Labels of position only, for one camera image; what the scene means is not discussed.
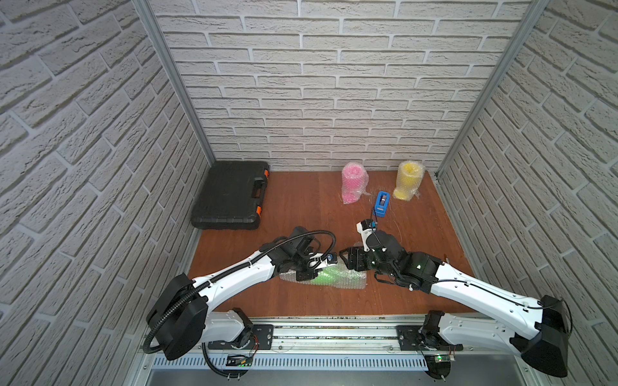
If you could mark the yellow plastic wine glass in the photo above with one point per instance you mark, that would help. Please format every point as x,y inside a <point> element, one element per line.
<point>409,181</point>

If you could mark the blue tape dispenser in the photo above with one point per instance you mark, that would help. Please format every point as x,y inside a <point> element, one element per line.
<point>381,204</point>

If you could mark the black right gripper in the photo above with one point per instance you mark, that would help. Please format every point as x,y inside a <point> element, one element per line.
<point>354,254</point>

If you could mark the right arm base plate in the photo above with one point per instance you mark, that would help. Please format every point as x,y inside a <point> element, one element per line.
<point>417,338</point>

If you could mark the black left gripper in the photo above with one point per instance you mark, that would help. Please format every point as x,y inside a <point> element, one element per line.
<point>314,263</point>

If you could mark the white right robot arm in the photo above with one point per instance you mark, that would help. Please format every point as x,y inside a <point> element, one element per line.
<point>536,330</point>

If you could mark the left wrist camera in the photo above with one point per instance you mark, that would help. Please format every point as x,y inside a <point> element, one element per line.
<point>301,243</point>

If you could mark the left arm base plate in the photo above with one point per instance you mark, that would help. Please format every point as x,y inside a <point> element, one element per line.
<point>260,337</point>

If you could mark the green plastic wine glass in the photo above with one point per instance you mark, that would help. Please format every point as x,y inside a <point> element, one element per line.
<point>334,277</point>

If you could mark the black plastic tool case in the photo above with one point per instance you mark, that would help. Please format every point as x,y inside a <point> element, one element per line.
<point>232,196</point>

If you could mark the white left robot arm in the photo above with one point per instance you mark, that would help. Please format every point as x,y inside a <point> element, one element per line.
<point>185,314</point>

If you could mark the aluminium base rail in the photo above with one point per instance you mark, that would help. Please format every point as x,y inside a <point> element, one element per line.
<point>322,344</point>

